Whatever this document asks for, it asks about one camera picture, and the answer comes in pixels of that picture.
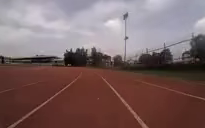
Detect group of dark trees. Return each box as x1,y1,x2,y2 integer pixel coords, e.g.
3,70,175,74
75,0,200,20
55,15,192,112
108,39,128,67
63,46,113,68

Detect tall floodlight pole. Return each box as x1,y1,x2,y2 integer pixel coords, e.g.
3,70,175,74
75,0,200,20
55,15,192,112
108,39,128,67
122,11,130,64

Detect white painted lane lines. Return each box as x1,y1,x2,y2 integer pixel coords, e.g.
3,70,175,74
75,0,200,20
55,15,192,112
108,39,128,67
0,71,205,128

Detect red running track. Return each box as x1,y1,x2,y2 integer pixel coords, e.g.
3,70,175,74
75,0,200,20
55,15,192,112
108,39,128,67
0,65,205,128

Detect trees behind fence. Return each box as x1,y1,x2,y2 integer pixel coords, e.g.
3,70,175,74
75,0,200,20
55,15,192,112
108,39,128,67
138,48,174,66

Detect roofed grandstand building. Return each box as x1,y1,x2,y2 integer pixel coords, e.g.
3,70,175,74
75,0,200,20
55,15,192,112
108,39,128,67
9,54,65,66

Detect grass strip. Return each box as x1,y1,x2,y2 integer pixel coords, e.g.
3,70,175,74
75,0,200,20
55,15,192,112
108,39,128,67
123,68,205,83

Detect round dark tree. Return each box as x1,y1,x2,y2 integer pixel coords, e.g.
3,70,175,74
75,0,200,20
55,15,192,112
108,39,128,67
182,33,205,64

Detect wire fence with poles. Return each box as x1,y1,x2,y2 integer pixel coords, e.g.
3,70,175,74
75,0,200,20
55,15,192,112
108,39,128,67
121,31,205,72

